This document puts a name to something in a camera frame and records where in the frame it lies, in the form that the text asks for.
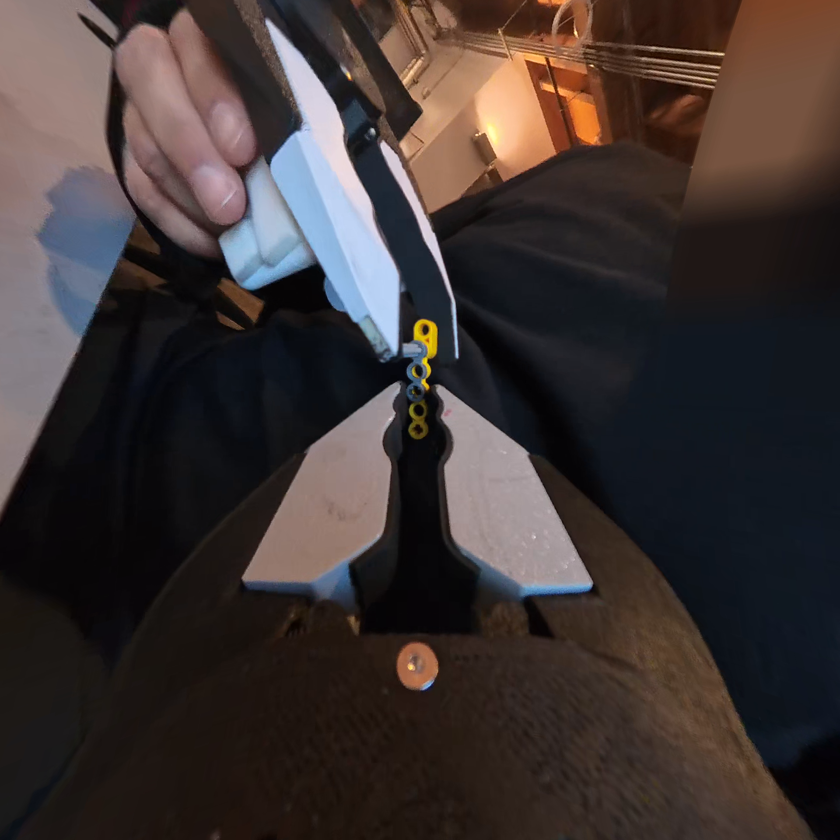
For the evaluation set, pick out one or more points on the black office chair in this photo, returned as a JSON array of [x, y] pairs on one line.
[[197, 295]]

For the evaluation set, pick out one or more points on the grey toy axle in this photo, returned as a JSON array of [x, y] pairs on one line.
[[413, 350]]

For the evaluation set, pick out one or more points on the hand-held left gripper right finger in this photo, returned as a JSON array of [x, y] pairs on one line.
[[512, 512]]

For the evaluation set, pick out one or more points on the yellow thin toy beam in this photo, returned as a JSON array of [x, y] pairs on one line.
[[418, 420]]

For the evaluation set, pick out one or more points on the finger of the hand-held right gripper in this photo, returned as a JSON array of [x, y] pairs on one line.
[[328, 197], [433, 262]]

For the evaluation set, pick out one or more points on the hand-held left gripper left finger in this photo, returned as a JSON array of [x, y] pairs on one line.
[[328, 512]]

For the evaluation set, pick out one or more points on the person's right hand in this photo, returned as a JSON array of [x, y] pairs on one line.
[[177, 131]]

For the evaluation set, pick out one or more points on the yellow toy connector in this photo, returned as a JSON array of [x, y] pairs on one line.
[[426, 331]]

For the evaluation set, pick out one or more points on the person's dark clothing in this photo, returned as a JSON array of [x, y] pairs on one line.
[[590, 394]]

